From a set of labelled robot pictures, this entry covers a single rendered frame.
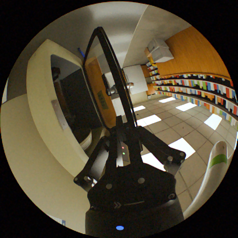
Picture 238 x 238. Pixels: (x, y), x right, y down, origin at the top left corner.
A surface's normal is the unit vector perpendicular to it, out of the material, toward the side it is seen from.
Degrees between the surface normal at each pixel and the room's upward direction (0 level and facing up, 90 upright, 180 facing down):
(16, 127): 90
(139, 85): 90
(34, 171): 90
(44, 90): 90
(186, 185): 180
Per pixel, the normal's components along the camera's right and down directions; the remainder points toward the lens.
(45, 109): 0.04, 0.36
